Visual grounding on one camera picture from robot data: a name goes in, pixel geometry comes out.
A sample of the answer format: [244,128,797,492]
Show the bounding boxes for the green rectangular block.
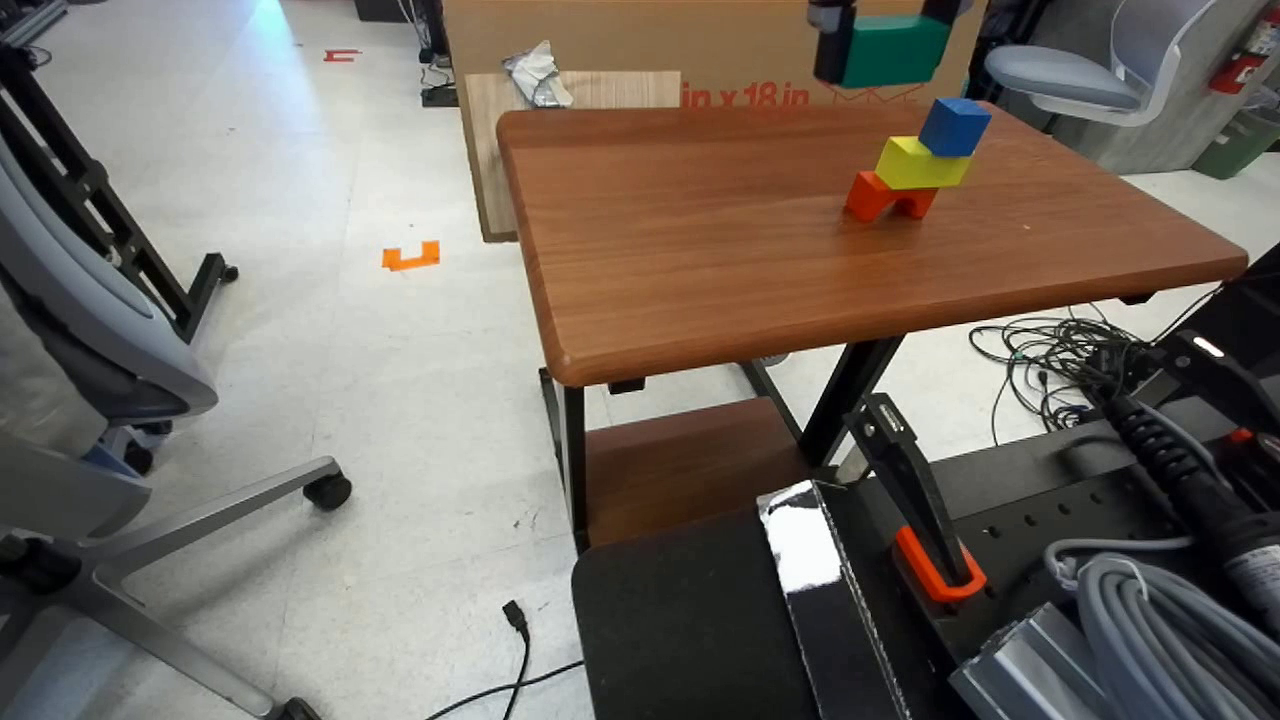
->
[835,13,955,93]

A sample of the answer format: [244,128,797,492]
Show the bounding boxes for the blue cube block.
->
[918,93,996,165]

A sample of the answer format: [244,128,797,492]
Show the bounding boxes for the yellow rectangular block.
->
[872,133,981,197]

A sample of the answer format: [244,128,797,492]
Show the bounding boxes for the orange arch block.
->
[842,167,940,228]

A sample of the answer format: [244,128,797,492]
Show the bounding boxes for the light grey mesh office chair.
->
[981,0,1221,134]

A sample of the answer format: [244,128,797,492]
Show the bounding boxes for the large cardboard box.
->
[441,0,991,120]

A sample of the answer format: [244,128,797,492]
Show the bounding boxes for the wooden desk with black legs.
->
[494,101,1253,551]

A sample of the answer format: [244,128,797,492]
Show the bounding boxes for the crumpled clear plastic wrap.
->
[501,35,580,114]

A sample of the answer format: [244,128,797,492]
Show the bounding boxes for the red fire extinguisher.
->
[1203,8,1280,101]

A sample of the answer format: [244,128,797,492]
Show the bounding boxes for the green bin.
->
[1187,101,1280,183]

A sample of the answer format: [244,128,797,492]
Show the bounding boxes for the black padded mat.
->
[568,508,822,720]

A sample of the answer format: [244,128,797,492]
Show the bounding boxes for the black metal stand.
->
[0,35,244,344]

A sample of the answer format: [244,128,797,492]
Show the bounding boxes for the grey office chair with castors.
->
[0,133,361,720]

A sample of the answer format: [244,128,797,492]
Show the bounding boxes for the tangled black floor cables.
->
[963,309,1167,448]

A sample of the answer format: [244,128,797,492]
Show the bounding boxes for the black clamp with orange handle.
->
[842,386,996,613]

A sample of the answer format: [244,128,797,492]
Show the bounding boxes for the orange floor bracket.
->
[381,234,448,276]

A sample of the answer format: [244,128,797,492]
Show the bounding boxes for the black corrugated hose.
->
[1072,354,1280,630]

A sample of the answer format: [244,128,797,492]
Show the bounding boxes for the grey coiled cable bundle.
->
[1039,531,1280,720]

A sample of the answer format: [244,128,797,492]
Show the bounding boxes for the black power cable with plug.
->
[425,594,593,720]

